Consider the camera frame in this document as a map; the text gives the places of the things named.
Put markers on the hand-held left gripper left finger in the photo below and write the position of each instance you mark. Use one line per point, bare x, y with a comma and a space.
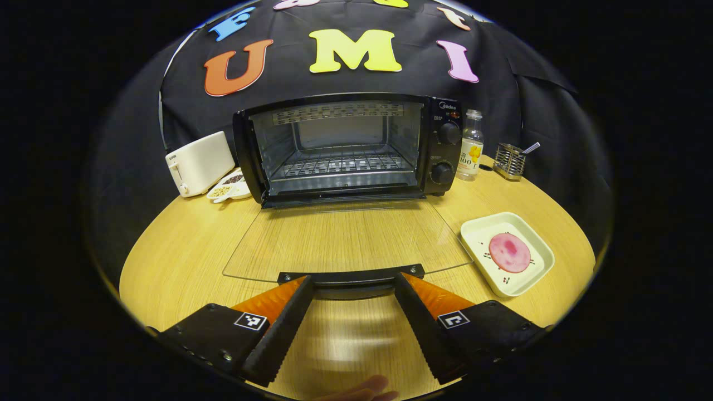
281, 334

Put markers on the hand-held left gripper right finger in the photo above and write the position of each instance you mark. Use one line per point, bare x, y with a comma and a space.
423, 334

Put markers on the white square plate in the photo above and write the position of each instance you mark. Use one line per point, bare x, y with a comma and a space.
479, 236

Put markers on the pink ham slice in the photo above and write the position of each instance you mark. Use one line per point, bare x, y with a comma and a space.
509, 253

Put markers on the black electric oven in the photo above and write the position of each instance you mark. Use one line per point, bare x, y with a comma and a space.
440, 153

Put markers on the black oven knob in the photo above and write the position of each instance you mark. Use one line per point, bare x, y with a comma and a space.
442, 173
449, 133

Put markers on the white divided seasoning dish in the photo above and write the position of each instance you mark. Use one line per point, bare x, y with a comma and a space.
240, 192

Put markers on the clear glass bottle yellow label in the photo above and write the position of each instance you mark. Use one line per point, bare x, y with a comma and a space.
469, 161

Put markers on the white toaster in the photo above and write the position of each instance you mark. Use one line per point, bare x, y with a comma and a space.
200, 161

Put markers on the silver utensil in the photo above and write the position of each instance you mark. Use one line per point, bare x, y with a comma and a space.
531, 148

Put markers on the black backdrop cloth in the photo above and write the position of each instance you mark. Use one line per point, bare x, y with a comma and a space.
289, 84

